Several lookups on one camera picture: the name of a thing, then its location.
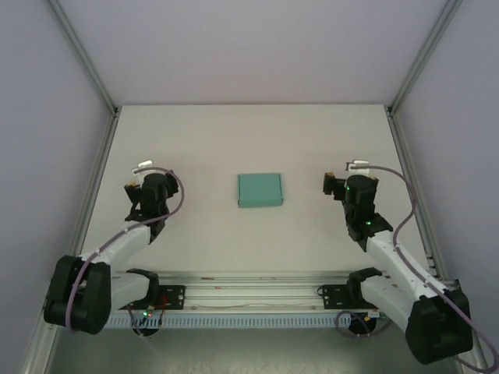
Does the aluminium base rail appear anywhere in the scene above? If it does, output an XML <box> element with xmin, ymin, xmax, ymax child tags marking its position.
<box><xmin>111</xmin><ymin>270</ymin><xmax>462</xmax><ymax>312</ymax></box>

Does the slotted light cable duct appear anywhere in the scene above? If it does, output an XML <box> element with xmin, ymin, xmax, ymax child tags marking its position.
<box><xmin>104</xmin><ymin>314</ymin><xmax>391</xmax><ymax>329</ymax></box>

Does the teal paper box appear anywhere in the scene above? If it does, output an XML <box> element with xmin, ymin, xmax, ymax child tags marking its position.
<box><xmin>236</xmin><ymin>173</ymin><xmax>284</xmax><ymax>209</ymax></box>

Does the aluminium frame post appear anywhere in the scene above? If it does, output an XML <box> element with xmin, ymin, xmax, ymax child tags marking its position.
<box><xmin>48</xmin><ymin>0</ymin><xmax>119</xmax><ymax>116</ymax></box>
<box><xmin>388</xmin><ymin>0</ymin><xmax>465</xmax><ymax>114</ymax></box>

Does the grey metal sheet panel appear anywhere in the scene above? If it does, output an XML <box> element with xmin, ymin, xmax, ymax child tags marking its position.
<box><xmin>41</xmin><ymin>326</ymin><xmax>471</xmax><ymax>374</ymax></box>

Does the aluminium table side rail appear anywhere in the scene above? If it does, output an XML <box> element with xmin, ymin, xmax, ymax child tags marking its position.
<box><xmin>62</xmin><ymin>112</ymin><xmax>120</xmax><ymax>282</ymax></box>
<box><xmin>385</xmin><ymin>108</ymin><xmax>445</xmax><ymax>281</ymax></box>

